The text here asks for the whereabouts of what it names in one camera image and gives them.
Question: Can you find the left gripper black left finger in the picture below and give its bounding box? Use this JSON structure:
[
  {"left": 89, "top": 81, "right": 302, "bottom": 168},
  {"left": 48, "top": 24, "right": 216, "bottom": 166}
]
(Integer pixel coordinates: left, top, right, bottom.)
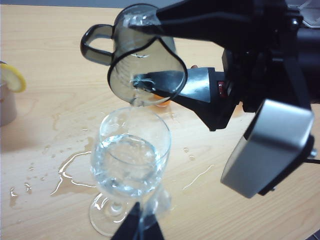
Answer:
[{"left": 111, "top": 201, "right": 142, "bottom": 240}]

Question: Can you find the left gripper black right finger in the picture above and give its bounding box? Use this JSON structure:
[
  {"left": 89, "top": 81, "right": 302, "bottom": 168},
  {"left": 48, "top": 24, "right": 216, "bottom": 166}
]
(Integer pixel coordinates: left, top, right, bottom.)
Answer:
[{"left": 144, "top": 214, "right": 166, "bottom": 240}]

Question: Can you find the clear stemmed wine glass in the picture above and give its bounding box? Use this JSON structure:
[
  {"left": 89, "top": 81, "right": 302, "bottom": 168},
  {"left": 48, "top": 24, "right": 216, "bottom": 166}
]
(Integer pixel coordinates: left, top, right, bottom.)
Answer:
[{"left": 88, "top": 106, "right": 173, "bottom": 237}]

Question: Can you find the beige paper cup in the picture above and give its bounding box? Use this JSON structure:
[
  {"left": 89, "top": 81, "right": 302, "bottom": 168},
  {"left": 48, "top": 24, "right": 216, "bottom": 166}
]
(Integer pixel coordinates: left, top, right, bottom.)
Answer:
[{"left": 0, "top": 79, "right": 18, "bottom": 127}]

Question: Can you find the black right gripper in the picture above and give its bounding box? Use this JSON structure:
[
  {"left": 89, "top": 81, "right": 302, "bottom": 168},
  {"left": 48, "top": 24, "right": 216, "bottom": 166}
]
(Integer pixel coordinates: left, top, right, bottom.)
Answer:
[{"left": 131, "top": 0, "right": 313, "bottom": 113}]

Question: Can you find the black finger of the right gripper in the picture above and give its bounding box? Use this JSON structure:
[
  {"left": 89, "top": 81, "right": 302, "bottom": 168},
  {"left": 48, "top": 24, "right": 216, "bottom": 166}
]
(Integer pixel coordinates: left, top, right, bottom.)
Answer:
[{"left": 133, "top": 67, "right": 241, "bottom": 132}]

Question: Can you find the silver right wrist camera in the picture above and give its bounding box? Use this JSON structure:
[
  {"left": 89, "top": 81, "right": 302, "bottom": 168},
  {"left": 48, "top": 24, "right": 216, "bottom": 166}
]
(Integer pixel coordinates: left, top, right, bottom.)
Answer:
[{"left": 219, "top": 98, "right": 315, "bottom": 200}]

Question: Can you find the smoky grey measuring cup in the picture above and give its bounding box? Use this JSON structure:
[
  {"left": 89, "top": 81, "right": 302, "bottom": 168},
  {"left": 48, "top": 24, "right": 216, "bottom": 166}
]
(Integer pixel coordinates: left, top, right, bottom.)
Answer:
[{"left": 80, "top": 3, "right": 188, "bottom": 108}]

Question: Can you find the yellow lemon slice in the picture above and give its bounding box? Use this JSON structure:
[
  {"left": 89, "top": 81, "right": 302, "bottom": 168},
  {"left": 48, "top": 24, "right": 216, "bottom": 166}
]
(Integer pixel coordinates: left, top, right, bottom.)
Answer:
[{"left": 0, "top": 62, "right": 27, "bottom": 93}]

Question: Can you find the clear cup with orange juice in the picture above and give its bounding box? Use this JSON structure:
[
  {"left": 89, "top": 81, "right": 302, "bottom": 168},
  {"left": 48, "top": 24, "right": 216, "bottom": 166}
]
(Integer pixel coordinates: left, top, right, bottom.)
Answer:
[{"left": 153, "top": 93, "right": 173, "bottom": 108}]

